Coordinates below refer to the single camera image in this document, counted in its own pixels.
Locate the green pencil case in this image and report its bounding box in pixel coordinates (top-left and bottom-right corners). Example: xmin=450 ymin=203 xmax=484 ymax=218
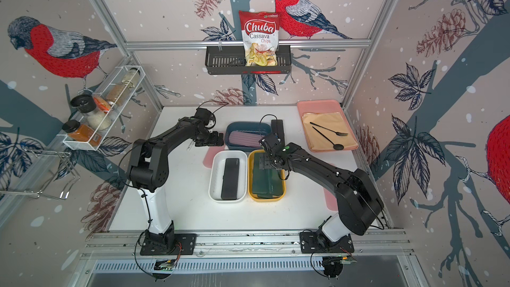
xmin=252 ymin=152 xmax=268 ymax=197
xmin=260 ymin=154 xmax=284 ymax=196
xmin=256 ymin=193 xmax=281 ymax=199

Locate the black lid spice grinder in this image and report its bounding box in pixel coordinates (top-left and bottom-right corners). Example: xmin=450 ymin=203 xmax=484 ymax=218
xmin=70 ymin=94 xmax=113 ymax=131

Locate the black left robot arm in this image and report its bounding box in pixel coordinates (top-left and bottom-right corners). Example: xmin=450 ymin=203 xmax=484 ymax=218
xmin=126 ymin=107 xmax=224 ymax=250

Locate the aluminium front rail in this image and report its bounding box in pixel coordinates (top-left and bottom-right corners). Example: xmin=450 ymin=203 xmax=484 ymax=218
xmin=78 ymin=228 xmax=415 ymax=260

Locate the tan spice jar rear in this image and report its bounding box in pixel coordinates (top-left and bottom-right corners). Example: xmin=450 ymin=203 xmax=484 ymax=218
xmin=106 ymin=68 xmax=140 ymax=106

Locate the black fork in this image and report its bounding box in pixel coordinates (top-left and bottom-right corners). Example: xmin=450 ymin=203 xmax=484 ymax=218
xmin=310 ymin=122 xmax=349 ymax=137

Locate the black spoon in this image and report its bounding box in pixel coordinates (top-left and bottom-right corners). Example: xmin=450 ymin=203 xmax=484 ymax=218
xmin=313 ymin=128 xmax=344 ymax=151

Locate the black wall basket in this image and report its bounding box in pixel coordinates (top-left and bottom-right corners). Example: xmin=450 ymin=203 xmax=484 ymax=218
xmin=205 ymin=44 xmax=292 ymax=76

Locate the black pencil case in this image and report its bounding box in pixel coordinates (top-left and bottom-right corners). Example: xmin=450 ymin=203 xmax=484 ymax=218
xmin=271 ymin=119 xmax=285 ymax=145
xmin=220 ymin=158 xmax=240 ymax=201

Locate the white wire spice rack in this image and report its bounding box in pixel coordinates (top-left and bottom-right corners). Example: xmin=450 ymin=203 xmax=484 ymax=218
xmin=63 ymin=65 xmax=146 ymax=151

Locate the dark teal storage box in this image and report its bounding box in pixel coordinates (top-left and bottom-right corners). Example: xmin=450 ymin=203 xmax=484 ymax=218
xmin=224 ymin=122 xmax=272 ymax=152

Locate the metal wire hanger rack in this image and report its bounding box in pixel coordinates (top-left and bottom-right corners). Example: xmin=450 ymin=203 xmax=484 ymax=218
xmin=1 ymin=148 xmax=81 ymax=201

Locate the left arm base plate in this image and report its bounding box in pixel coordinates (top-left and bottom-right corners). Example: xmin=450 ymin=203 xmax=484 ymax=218
xmin=140 ymin=232 xmax=197 ymax=256

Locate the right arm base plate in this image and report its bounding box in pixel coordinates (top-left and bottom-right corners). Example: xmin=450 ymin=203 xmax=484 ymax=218
xmin=299 ymin=229 xmax=354 ymax=254

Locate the orange spice jar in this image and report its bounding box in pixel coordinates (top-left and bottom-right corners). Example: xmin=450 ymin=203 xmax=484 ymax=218
xmin=62 ymin=120 xmax=102 ymax=147

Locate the pink tray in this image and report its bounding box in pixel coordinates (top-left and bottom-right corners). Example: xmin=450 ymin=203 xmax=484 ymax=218
xmin=296 ymin=99 xmax=360 ymax=152

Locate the yellow storage box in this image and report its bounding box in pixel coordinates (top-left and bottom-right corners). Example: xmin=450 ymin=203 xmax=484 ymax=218
xmin=248 ymin=150 xmax=286 ymax=203

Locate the white storage box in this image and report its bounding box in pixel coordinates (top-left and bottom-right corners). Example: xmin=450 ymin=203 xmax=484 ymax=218
xmin=209 ymin=150 xmax=248 ymax=204

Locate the tan cloth mat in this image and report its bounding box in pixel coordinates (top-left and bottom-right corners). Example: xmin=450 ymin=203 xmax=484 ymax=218
xmin=301 ymin=112 xmax=359 ymax=152

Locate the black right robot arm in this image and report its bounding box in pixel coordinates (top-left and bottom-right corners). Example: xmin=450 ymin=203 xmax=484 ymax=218
xmin=260 ymin=134 xmax=384 ymax=236

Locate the red cassava chips bag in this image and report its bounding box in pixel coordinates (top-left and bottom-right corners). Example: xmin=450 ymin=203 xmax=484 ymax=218
xmin=239 ymin=11 xmax=280 ymax=66

